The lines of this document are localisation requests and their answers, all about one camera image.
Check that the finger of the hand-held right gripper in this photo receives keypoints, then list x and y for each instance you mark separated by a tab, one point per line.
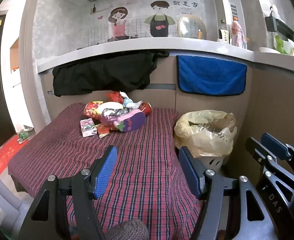
256	148
274	143

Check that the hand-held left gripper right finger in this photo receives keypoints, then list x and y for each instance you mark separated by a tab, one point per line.
189	170

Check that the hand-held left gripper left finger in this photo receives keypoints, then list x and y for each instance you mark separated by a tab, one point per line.
107	170

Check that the beige wastebasket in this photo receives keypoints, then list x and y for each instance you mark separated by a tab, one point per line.
213	163

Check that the yellow red chips bag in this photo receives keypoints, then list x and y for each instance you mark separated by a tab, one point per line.
103	130

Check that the small printed tissue pack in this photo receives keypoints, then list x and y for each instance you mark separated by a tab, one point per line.
88	127

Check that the pink silver foil packet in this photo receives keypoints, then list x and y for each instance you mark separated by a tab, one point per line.
109	116

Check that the red paper cup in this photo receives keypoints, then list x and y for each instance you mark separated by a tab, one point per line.
93	108

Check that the red printed packet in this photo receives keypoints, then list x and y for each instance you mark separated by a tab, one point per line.
145	108

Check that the white blue wrapper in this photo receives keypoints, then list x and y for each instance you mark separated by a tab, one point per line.
129	101

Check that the red plastic bag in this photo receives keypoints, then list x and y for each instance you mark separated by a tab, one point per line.
114	97

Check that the person's left hand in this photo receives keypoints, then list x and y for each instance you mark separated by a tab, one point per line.
127	231

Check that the red plaid cloth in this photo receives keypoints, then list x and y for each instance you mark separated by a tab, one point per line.
142	155

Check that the brown kitchen cabinet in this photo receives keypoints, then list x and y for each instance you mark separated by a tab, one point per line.
212	102

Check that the blue towel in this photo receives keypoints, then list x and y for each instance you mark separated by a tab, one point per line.
212	76

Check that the pair of shoes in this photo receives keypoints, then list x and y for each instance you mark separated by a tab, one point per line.
24	135

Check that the white bowl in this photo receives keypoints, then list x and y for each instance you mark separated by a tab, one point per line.
268	50

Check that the black cloth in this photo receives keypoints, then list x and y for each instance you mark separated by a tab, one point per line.
107	75

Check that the green white plastic bag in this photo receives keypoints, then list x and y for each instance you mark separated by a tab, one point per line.
286	46

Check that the red doormat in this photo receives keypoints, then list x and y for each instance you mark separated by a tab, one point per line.
6	156

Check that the orange-capped plastic bottle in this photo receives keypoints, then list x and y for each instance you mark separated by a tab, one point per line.
238	33

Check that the dark sauce bottle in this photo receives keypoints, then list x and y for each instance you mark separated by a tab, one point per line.
224	36

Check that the white kitchen countertop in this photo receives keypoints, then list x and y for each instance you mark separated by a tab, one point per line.
137	46

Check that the black wall rack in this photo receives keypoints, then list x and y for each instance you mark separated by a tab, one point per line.
278	26

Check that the white wall unit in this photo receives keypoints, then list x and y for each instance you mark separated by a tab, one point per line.
228	2

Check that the cartoon wall sticker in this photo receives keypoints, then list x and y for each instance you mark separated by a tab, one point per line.
137	12

